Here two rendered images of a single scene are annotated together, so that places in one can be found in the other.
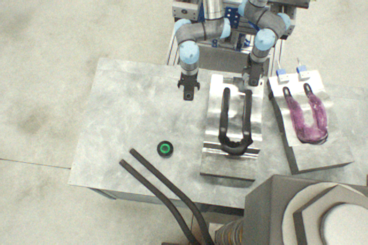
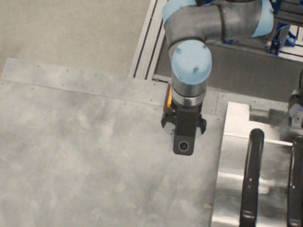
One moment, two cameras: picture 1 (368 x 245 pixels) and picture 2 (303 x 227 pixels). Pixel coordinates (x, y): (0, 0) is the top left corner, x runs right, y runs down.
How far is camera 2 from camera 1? 0.09 m
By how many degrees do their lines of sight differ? 5
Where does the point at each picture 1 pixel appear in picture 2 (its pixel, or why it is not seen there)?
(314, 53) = not seen: outside the picture
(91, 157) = not seen: outside the picture
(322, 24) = not seen: outside the picture
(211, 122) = (226, 198)
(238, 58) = (273, 68)
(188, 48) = (191, 54)
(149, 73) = (104, 92)
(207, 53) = (213, 56)
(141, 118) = (83, 182)
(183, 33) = (182, 25)
